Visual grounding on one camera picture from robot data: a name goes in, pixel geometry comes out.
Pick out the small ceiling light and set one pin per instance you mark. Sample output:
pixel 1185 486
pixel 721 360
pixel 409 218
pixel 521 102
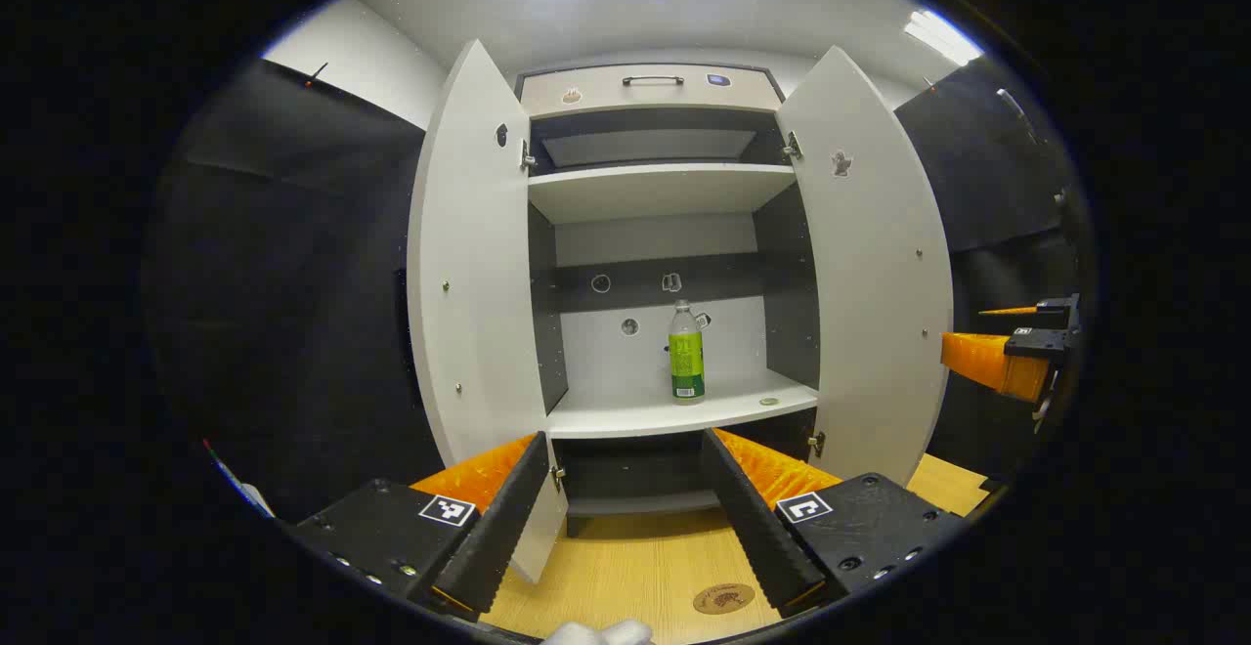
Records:
pixel 940 34

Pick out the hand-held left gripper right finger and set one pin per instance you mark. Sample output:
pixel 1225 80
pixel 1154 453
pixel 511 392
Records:
pixel 757 528

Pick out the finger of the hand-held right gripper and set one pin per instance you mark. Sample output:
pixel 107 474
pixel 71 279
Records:
pixel 1041 342
pixel 1060 313

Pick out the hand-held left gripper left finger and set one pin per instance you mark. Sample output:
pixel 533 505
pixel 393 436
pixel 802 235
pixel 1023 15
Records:
pixel 498 537

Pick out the round cork coaster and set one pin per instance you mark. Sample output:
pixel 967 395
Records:
pixel 723 599

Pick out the clear bottle with green label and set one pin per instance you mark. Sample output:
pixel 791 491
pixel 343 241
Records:
pixel 687 362

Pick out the black backdrop cloth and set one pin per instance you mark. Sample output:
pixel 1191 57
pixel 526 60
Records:
pixel 293 283

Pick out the grey cabinet door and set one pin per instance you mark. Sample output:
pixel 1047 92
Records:
pixel 870 283
pixel 479 264

